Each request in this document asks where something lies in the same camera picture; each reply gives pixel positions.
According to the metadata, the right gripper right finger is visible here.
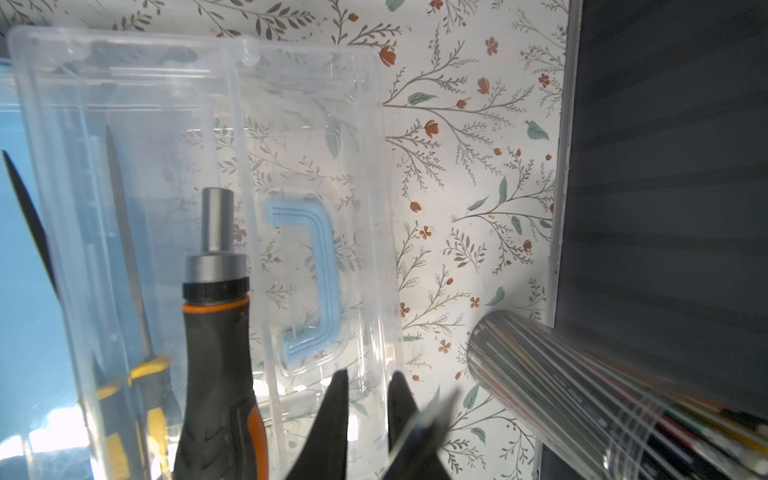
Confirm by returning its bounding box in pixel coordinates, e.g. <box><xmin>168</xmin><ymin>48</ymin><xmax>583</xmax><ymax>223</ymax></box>
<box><xmin>383</xmin><ymin>371</ymin><xmax>459</xmax><ymax>479</ymax></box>

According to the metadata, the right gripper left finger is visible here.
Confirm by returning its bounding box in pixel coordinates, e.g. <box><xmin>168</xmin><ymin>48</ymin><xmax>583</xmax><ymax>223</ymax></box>
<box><xmin>286</xmin><ymin>369</ymin><xmax>349</xmax><ymax>480</ymax></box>

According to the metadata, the black orange screwdriver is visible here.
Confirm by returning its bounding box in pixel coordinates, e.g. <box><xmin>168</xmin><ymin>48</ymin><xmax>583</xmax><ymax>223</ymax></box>
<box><xmin>173</xmin><ymin>187</ymin><xmax>269</xmax><ymax>479</ymax></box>

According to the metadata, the thin black screwdriver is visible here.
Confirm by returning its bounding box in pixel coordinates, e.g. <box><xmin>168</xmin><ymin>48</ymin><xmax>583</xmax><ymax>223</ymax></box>
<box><xmin>2</xmin><ymin>150</ymin><xmax>143</xmax><ymax>479</ymax></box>

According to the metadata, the light blue plastic tool box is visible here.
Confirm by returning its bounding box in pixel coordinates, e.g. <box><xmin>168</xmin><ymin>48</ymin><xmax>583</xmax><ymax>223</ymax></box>
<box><xmin>7</xmin><ymin>26</ymin><xmax>401</xmax><ymax>479</ymax></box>

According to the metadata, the clear cup of markers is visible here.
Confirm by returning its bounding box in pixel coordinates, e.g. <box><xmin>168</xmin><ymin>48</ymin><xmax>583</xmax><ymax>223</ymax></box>
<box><xmin>467</xmin><ymin>311</ymin><xmax>767</xmax><ymax>479</ymax></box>

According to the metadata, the floral table mat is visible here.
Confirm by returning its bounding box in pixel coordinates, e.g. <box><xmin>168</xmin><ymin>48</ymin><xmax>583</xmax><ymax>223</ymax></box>
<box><xmin>1</xmin><ymin>1</ymin><xmax>584</xmax><ymax>479</ymax></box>

